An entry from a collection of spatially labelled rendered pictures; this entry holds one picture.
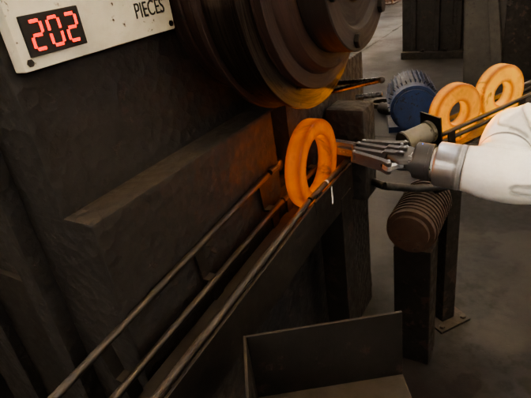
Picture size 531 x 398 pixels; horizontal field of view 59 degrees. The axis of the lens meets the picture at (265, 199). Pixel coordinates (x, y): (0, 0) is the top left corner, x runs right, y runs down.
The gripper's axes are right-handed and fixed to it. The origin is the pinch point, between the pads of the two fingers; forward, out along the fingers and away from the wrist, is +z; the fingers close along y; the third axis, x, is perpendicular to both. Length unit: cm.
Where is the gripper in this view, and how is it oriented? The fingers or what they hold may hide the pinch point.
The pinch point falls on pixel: (339, 147)
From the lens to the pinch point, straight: 105.4
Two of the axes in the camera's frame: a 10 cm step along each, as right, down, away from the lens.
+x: -0.6, -8.6, -5.0
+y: 5.0, -4.6, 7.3
